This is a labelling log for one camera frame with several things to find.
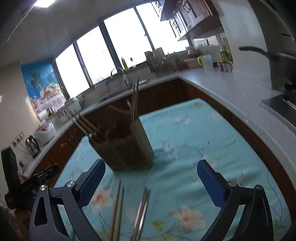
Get person's left hand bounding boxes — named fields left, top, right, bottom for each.
left=15, top=207, right=31, bottom=224

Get wall socket strip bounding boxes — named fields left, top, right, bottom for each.
left=11, top=131, right=25, bottom=146

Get steel electric kettle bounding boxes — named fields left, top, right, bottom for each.
left=25, top=135, right=41, bottom=159

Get chrome sink faucet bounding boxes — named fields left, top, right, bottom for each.
left=110, top=67, right=130, bottom=87

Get gas stove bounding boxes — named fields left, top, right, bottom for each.
left=261, top=82, right=296, bottom=123

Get row of spice jars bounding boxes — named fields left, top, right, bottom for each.
left=217, top=62, right=234, bottom=73

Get white pitcher with green handle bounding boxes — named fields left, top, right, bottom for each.
left=197, top=55, right=214, bottom=72

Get wooden base cabinets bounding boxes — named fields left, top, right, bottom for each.
left=35, top=79, right=294, bottom=209

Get grey kitchen counter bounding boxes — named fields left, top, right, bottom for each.
left=14, top=70, right=296, bottom=183

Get wooden upper cabinets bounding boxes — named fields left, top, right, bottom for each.
left=150, top=0, right=220, bottom=42

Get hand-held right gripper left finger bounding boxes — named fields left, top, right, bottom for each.
left=29, top=159, right=106, bottom=241

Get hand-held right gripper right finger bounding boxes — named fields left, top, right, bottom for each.
left=196, top=159, right=274, bottom=241

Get pink plastic container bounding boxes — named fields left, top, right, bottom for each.
left=184, top=58, right=201, bottom=68

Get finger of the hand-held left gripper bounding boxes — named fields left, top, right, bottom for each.
left=32, top=164, right=60, bottom=186

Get white and red rice cooker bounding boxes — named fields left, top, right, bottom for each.
left=34, top=122, right=56, bottom=146

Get fruit and palm wall poster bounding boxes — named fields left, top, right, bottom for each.
left=21, top=61, right=65, bottom=116

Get ceiling light panel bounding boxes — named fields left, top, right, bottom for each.
left=32, top=0, right=57, bottom=8

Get wooden utensil holder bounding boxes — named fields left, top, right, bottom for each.
left=89, top=104, right=153, bottom=171

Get white dish cloth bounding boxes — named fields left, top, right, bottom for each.
left=96, top=81, right=109, bottom=98

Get black wok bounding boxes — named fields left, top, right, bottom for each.
left=239, top=46, right=296, bottom=63

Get white cooking pot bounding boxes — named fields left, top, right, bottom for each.
left=65, top=97, right=82, bottom=112

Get yellow cooking oil bottle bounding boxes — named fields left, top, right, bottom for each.
left=220, top=46, right=229, bottom=62

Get floral turquoise tablecloth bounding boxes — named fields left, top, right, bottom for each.
left=52, top=98, right=292, bottom=241

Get wooden cutting board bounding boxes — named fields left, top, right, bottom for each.
left=144, top=47, right=166, bottom=73

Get large kitchen window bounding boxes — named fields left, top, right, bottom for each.
left=55, top=3, right=192, bottom=98

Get person's left forearm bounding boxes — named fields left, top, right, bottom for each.
left=0, top=197, right=28, bottom=241

